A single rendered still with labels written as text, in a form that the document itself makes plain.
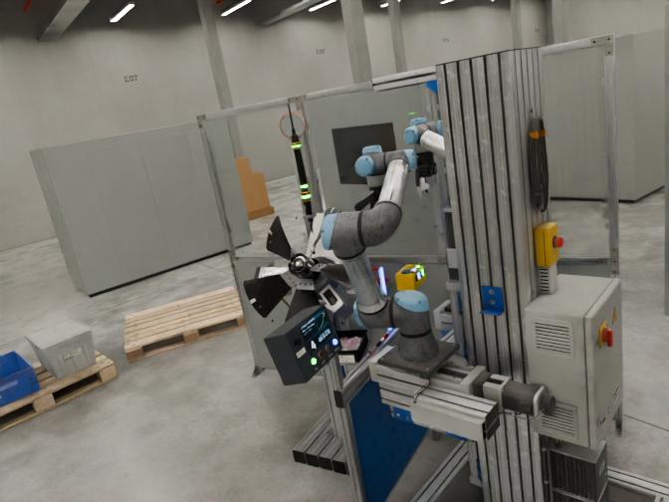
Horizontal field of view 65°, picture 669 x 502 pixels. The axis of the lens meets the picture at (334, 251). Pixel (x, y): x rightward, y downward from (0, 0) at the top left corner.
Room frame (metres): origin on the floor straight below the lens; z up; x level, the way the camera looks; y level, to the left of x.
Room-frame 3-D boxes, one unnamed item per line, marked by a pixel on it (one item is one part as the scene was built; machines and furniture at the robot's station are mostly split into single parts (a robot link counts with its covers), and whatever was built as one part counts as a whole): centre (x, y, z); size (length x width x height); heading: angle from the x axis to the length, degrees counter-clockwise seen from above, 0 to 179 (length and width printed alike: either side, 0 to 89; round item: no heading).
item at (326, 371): (2.70, 0.15, 0.46); 0.09 x 0.05 x 0.91; 57
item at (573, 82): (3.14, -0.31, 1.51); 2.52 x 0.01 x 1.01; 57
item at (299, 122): (3.26, 0.12, 1.88); 0.16 x 0.07 x 0.16; 92
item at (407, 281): (2.59, -0.37, 1.02); 0.16 x 0.10 x 0.11; 147
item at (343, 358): (2.29, 0.02, 0.85); 0.22 x 0.17 x 0.07; 162
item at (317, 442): (2.78, 0.09, 0.04); 0.62 x 0.45 x 0.08; 147
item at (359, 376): (2.26, -0.16, 0.82); 0.90 x 0.04 x 0.08; 147
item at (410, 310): (1.75, -0.23, 1.20); 0.13 x 0.12 x 0.14; 69
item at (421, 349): (1.75, -0.24, 1.09); 0.15 x 0.15 x 0.10
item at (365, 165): (1.94, -0.19, 1.73); 0.11 x 0.11 x 0.08; 69
